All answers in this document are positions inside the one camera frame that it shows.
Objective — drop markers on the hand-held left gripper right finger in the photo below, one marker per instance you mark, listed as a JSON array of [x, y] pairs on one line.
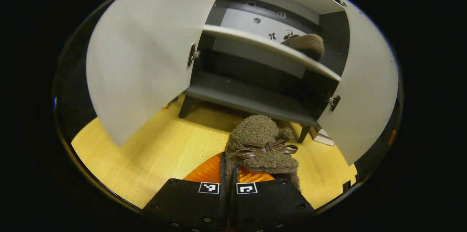
[[270, 206]]

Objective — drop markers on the brown fuzzy shoe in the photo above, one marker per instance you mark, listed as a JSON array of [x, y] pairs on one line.
[[259, 130], [308, 42]]

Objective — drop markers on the white cabinet door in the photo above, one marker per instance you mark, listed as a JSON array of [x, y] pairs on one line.
[[146, 49], [365, 89]]

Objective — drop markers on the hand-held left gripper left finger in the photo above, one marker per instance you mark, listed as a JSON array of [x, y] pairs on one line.
[[189, 206]]

